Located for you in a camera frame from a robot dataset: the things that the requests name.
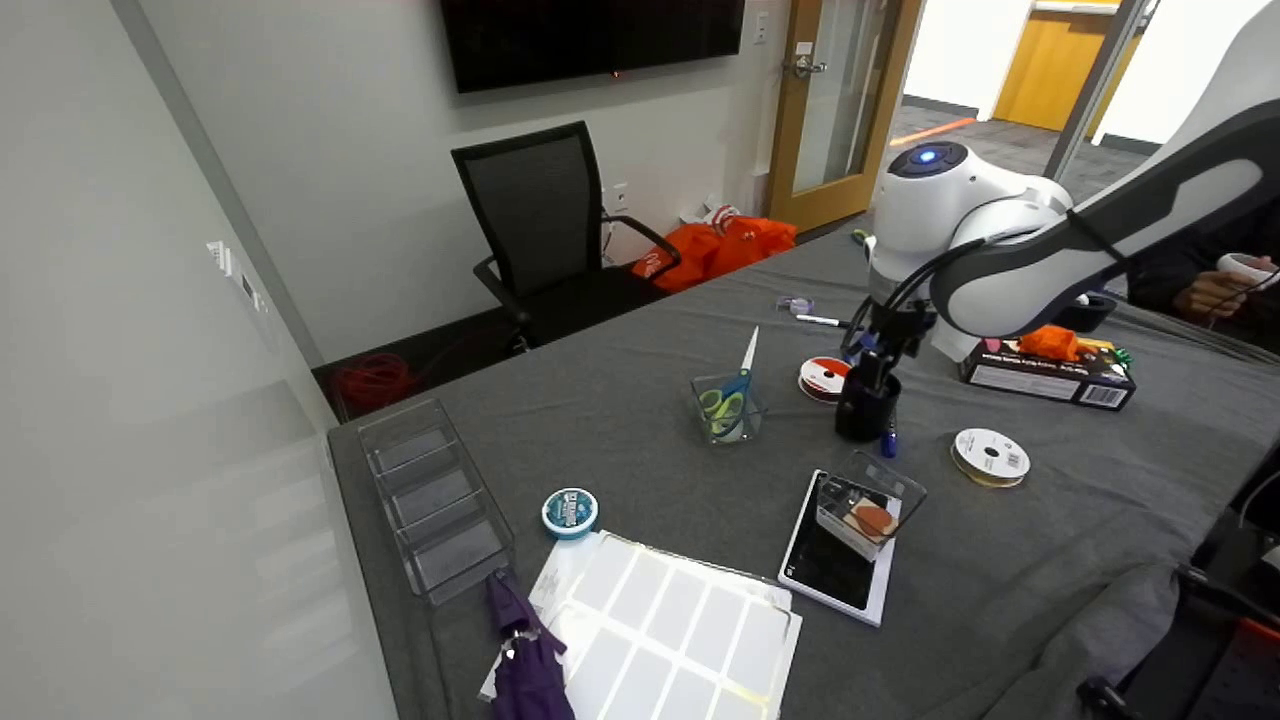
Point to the yellow wooden door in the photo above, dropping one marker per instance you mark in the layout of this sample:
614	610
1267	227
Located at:
1055	75

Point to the orange bag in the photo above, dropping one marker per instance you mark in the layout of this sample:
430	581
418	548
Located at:
721	250

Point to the clear plastic cup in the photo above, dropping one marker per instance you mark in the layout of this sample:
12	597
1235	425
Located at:
727	422

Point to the clear plastic tray organizer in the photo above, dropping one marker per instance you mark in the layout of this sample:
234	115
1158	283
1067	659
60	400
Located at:
439	507

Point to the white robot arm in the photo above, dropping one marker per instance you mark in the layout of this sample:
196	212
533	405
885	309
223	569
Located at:
984	200

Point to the black wall television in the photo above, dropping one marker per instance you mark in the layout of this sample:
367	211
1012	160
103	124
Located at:
585	39

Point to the clear plastic box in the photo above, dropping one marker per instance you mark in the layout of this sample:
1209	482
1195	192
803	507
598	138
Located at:
868	507

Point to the orange ribbon bow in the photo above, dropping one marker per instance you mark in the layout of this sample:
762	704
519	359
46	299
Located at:
1049	342

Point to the black cup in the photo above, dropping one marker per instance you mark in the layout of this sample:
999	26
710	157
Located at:
861	422

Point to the purple cloth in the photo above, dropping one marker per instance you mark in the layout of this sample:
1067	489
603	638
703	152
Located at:
531	667

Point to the green gift bow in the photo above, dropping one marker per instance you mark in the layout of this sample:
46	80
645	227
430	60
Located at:
1118	359

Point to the black tablet white frame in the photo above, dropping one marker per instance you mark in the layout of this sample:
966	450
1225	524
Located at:
827	569

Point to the white spool gold ribbon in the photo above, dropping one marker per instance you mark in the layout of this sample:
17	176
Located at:
988	458

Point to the black tape dispenser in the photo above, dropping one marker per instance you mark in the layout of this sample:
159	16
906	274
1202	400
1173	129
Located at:
1092	313

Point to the white wall outlet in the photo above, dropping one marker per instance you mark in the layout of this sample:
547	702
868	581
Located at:
616	192

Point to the black cardboard box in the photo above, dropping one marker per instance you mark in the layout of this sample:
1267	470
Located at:
1034	381

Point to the red coiled item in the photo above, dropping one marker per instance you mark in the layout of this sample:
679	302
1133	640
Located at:
375	381

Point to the person bare hand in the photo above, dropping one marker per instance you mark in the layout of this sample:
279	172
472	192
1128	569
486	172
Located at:
1209	292

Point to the person in dark clothing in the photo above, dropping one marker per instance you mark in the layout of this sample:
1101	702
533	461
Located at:
1202	263

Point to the blue tape roll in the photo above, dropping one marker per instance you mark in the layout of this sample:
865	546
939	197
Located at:
571	513

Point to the black white marker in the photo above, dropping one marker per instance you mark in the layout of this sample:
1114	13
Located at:
827	323

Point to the gray tablecloth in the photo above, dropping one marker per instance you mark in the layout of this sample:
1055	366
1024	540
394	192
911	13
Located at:
642	425

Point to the white spool red ribbon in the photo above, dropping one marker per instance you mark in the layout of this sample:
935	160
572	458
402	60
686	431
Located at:
820	376

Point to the black mesh office chair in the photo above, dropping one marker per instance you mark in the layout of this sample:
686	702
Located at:
541	212

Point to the white wall thermostat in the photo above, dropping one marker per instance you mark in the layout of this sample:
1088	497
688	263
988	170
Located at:
223	252

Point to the small clear plastic cap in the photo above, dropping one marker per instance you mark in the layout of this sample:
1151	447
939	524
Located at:
799	306

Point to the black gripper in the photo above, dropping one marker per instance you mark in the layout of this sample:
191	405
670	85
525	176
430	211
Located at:
899	324

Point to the wooden door with glass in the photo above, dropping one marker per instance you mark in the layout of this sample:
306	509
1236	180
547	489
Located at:
803	160

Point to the gray slanted stand pole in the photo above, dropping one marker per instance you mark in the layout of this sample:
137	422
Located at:
1101	85

